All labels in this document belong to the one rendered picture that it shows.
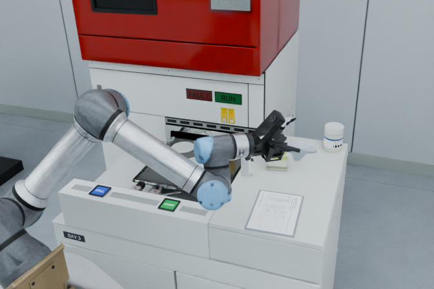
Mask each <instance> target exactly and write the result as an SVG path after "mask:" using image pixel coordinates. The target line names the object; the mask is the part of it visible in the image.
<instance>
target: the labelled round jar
mask: <svg viewBox="0 0 434 289"><path fill-rule="evenodd" d="M343 136H344V126H343V125H342V124H341V123H337V122H330V123H327V124H325V132H324V149H325V150H327V151H329V152H338V151H340V150H341V149H342V143H343Z"/></svg>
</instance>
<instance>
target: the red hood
mask: <svg viewBox="0 0 434 289"><path fill-rule="evenodd" d="M72 4H73V9H74V16H75V20H76V28H77V34H78V39H79V46H80V50H81V57H82V60H88V61H101V62H108V63H121V64H129V65H142V66H155V67H162V68H175V69H183V70H196V71H203V72H216V73H224V74H237V75H250V76H257V77H260V76H261V74H262V73H263V72H264V70H265V69H266V68H267V67H268V66H269V64H270V63H271V62H272V60H273V59H274V58H275V57H276V55H277V54H278V53H279V51H280V50H281V49H282V48H283V47H284V45H285V44H286V43H287V42H288V40H289V39H290V38H291V37H292V35H293V34H294V33H295V32H296V30H297V29H298V25H299V11H300V0H72Z"/></svg>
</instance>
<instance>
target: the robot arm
mask: <svg viewBox="0 0 434 289"><path fill-rule="evenodd" d="M74 113H75V115H74V124H73V125H72V126H71V128H70V129H69V130H68V131H67V132H66V134H65V135H64V136H63V137H62V138H61V139H60V140H59V141H58V143H57V144H56V145H55V146H54V147H53V149H51V151H50V152H49V153H48V154H47V155H46V157H45V158H44V159H43V160H42V161H41V162H40V163H39V164H38V166H37V167H36V168H35V169H34V171H33V172H32V173H31V174H30V175H29V176H28V177H27V178H26V179H25V180H20V181H18V182H16V184H15V185H14V186H13V187H12V188H11V189H10V190H9V191H8V193H7V194H6V195H4V196H3V197H1V198H0V286H1V287H2V288H3V289H6V288H7V287H8V286H10V285H11V284H12V283H13V282H14V281H16V280H17V279H18V278H20V277H21V276H22V275H23V274H24V273H26V272H27V271H28V270H29V269H31V267H33V266H34V265H35V264H37V263H38V262H40V260H42V259H43V258H44V257H46V256H47V255H48V254H49V253H50V252H51V249H49V247H48V246H47V245H45V244H43V243H42V242H41V241H38V240H37V239H35V238H34V237H32V236H31V235H29V233H28V232H27V231H26V230H25V228H28V227H29V226H32V225H33V224H35V223H36V222H37V221H38V220H39V219H40V217H41V216H42V215H43V212H44V209H45V208H46V207H47V206H48V204H49V200H48V197H49V196H50V195H51V194H52V192H53V191H54V190H55V189H56V188H57V187H58V186H59V185H60V184H61V182H62V181H63V180H64V179H65V178H66V176H67V175H68V174H69V173H70V172H71V171H72V170H73V169H74V168H75V166H76V165H77V164H78V163H79V162H80V160H82V158H84V156H85V155H86V154H87V153H88V152H89V150H90V149H91V148H92V147H93V146H94V145H95V144H96V143H97V142H99V141H103V142H105V143H107V142H111V143H114V144H115V145H116V146H118V147H120V148H121V149H122V150H124V151H126V152H127V153H128V154H130V155H131V156H133V157H135V158H136V159H137V160H139V161H141V162H142V163H143V164H145V165H147V166H148V167H149V168H151V169H153V170H154V171H156V172H157V173H159V174H160V175H162V176H164V177H165V178H166V179H168V180H169V181H171V182H172V183H174V184H175V185H177V186H179V187H180V188H181V189H183V190H185V191H186V192H187V193H189V194H191V195H192V196H194V197H195V198H197V199H198V202H199V204H200V205H201V206H202V207H203V208H204V209H206V210H217V209H219V208H221V207H222V206H223V205H224V204H225V203H228V202H229V201H230V200H231V199H232V187H231V175H230V167H229V160H232V159H239V158H245V160H246V161H248V160H250V159H251V157H254V156H259V155H260V156H261V157H262V158H264V159H265V162H271V161H279V160H282V156H283V155H284V152H288V153H290V154H292V155H293V159H294V160H295V161H300V160H301V159H302V158H303V156H304V155H305V154H313V153H317V150H316V149H315V148H313V147H312V146H307V145H305V144H299V143H297V142H296V141H290V142H288V143H286V142H285V141H286V139H287V137H285V136H284V134H283V133H282V132H283V130H284V129H285V126H287V125H289V123H291V122H293V121H294V120H295V119H296V117H285V118H284V117H283V115H282V114H281V113H280V112H279V111H277V110H273V111H272V112H271V113H270V114H269V115H268V116H267V118H266V119H265V120H264V121H263V122H262V123H261V124H260V126H259V127H258V128H257V129H256V130H255V131H254V132H253V133H252V134H251V133H249V132H247V133H243V132H241V133H235V134H226V135H215V136H211V135H210V136H208V137H201V138H198V139H197V140H195V142H194V156H195V160H196V162H197V163H199V164H203V168H204V169H203V168H202V167H200V166H199V165H197V164H196V163H194V162H193V161H191V160H190V159H188V158H186V157H185V156H184V155H182V154H180V153H179V152H177V151H176V150H175V149H173V148H171V147H170V146H169V145H167V144H165V143H164V142H163V141H161V140H159V139H158V138H156V137H154V136H153V135H152V134H150V133H148V132H147V131H146V130H144V129H142V128H141V127H140V126H138V125H137V124H135V123H133V122H132V121H131V120H129V119H127V118H128V116H129V113H130V106H129V102H128V101H127V98H126V97H125V96H124V95H123V94H122V93H121V92H119V91H117V90H113V89H110V88H106V89H93V90H88V91H86V92H84V93H83V94H81V95H80V96H79V98H78V99H77V101H76V103H75V107H74ZM265 157H266V158H265ZM276 157H278V159H274V160H271V158H276Z"/></svg>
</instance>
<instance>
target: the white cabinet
mask: <svg viewBox="0 0 434 289"><path fill-rule="evenodd" d="M344 181H345V178H344ZM344 185H345V182H344V183H343V186H342V191H341V195H340V200H339V204H338V209H337V213H336V218H335V223H334V227H333V232H332V235H331V240H330V244H329V250H328V253H327V258H326V262H325V267H324V275H323V277H322V281H321V283H320V284H318V283H313V282H310V281H305V280H301V279H297V278H294V277H288V276H285V275H280V274H275V273H272V272H266V271H263V270H258V269H255V268H249V267H246V266H242V265H238V264H233V263H228V262H225V261H220V260H216V259H211V258H210V259H209V260H208V259H203V258H200V257H195V256H192V255H187V254H182V253H178V252H173V251H170V250H165V249H162V248H157V247H153V246H149V245H145V244H140V243H135V242H132V241H127V240H124V239H118V238H115V237H111V236H107V235H102V234H97V233H94V232H89V231H86V230H80V229H77V228H72V227H69V226H64V225H61V224H56V223H53V227H54V232H55V235H56V240H57V245H58V246H59V245H60V244H61V243H63V244H64V245H65V247H64V249H63V251H64V252H69V253H73V254H78V255H80V256H82V257H85V258H87V259H90V260H91V261H92V262H93V263H94V264H96V265H97V266H98V267H99V268H101V269H102V270H103V271H104V272H105V273H106V274H107V275H109V276H110V277H111V278H113V280H115V282H117V283H118V284H119V285H121V286H122V287H123V288H124V289H333V284H334V277H335V266H336V254H337V251H338V248H337V247H338V235H339V229H340V217H341V211H342V199H343V192H344Z"/></svg>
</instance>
